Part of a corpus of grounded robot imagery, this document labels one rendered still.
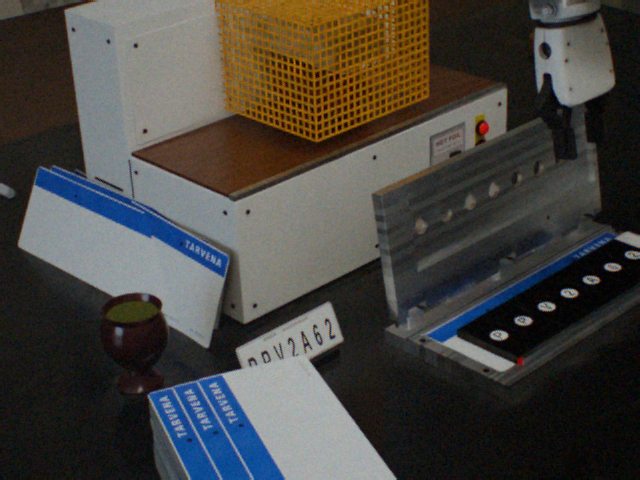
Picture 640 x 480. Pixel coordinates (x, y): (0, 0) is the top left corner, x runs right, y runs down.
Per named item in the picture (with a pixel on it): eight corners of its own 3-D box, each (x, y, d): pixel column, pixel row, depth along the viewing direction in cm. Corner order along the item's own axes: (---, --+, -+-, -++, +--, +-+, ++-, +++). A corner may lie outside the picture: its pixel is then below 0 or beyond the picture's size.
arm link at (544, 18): (567, 0, 149) (570, 26, 150) (612, -16, 155) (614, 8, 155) (511, 1, 155) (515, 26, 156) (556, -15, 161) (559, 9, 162)
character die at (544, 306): (565, 334, 165) (565, 326, 164) (505, 308, 171) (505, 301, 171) (588, 320, 168) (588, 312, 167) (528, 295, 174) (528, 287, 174)
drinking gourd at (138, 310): (106, 404, 159) (95, 327, 154) (108, 367, 166) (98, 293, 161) (174, 398, 159) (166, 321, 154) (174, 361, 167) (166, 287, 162)
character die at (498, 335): (517, 364, 159) (517, 356, 158) (456, 337, 165) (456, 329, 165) (541, 349, 162) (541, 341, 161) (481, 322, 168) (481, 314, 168)
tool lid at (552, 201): (381, 195, 159) (370, 193, 161) (401, 333, 166) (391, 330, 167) (592, 98, 186) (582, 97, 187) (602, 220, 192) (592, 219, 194)
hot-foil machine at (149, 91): (244, 331, 173) (223, 62, 156) (76, 241, 200) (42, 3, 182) (581, 162, 218) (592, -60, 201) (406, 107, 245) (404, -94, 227)
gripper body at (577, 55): (564, 19, 150) (575, 111, 154) (615, -1, 156) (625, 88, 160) (514, 19, 155) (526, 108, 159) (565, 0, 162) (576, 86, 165)
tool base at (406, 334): (507, 402, 155) (508, 377, 154) (384, 342, 169) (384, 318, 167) (704, 273, 182) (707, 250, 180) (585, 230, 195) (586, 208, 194)
